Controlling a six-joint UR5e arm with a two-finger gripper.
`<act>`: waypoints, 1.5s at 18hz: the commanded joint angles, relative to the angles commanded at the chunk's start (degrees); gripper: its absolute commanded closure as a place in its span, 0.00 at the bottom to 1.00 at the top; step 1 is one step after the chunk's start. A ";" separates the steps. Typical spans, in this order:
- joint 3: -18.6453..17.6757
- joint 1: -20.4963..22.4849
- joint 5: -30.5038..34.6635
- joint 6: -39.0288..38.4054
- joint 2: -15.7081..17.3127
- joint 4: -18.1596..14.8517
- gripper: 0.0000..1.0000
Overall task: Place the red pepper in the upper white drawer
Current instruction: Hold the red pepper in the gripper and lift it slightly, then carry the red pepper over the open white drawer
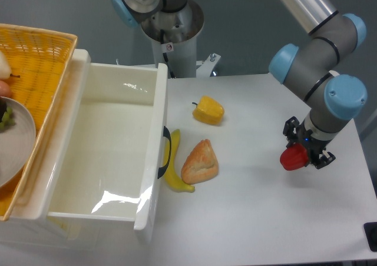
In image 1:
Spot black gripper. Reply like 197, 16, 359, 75
283, 116, 336, 169

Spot red bell pepper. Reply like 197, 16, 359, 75
280, 143, 309, 171

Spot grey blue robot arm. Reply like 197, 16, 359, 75
111, 0, 368, 171

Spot yellow bell pepper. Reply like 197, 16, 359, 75
192, 95, 224, 125

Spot white upper drawer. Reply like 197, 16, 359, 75
47, 62, 168, 245

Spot black corner device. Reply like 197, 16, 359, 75
363, 222, 377, 252

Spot bread loaf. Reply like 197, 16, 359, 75
181, 139, 219, 185

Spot yellow banana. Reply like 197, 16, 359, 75
163, 129, 195, 193

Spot yellow wicker basket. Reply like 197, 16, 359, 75
1, 24, 78, 221

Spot grey plate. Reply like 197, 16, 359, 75
1, 97, 36, 187

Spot green grapes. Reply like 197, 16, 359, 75
0, 106, 15, 132

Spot peach fruit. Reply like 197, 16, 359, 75
0, 80, 12, 98

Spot pale pear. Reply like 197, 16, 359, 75
0, 52, 20, 80

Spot white table bracket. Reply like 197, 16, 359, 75
196, 53, 221, 78

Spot black drawer handle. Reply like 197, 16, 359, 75
157, 126, 172, 179

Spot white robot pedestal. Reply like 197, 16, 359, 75
141, 0, 204, 78

